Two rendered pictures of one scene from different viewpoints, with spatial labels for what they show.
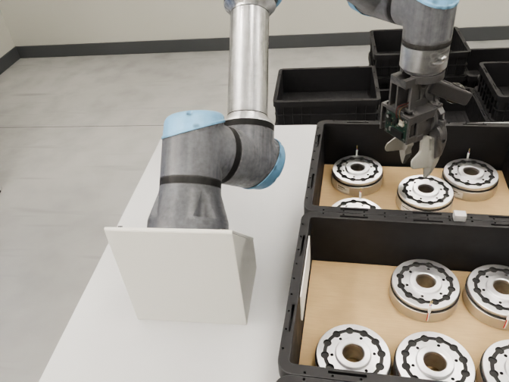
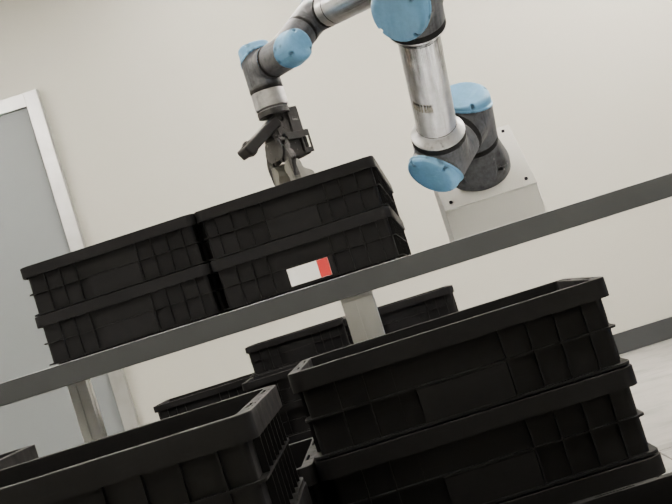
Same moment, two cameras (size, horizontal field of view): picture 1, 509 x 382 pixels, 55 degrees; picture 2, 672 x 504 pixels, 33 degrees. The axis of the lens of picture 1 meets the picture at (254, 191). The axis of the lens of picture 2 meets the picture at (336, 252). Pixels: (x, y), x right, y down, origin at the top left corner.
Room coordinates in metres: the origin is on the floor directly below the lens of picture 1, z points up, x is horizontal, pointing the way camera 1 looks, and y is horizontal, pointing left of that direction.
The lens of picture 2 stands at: (3.24, -0.69, 0.66)
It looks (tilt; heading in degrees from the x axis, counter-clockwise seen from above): 2 degrees up; 170
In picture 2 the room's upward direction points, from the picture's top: 17 degrees counter-clockwise
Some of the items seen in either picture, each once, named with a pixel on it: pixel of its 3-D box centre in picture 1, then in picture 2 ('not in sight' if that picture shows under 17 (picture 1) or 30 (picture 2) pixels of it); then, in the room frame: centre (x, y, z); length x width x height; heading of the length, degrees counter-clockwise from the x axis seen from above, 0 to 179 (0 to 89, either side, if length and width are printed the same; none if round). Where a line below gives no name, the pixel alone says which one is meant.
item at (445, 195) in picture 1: (425, 191); not in sight; (0.71, -0.33, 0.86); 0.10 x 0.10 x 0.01
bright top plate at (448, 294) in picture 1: (425, 283); not in sight; (0.49, -0.25, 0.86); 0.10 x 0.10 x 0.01
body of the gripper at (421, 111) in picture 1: (414, 101); (283, 135); (0.73, -0.29, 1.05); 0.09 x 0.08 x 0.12; 114
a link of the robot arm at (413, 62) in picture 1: (425, 56); (269, 102); (0.73, -0.30, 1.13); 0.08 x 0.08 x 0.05
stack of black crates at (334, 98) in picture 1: (326, 132); (490, 485); (1.75, -0.33, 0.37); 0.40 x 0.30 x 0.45; 79
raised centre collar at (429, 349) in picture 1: (435, 361); not in sight; (0.35, -0.21, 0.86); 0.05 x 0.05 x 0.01
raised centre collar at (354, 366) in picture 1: (353, 353); not in sight; (0.38, -0.11, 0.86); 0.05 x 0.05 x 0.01
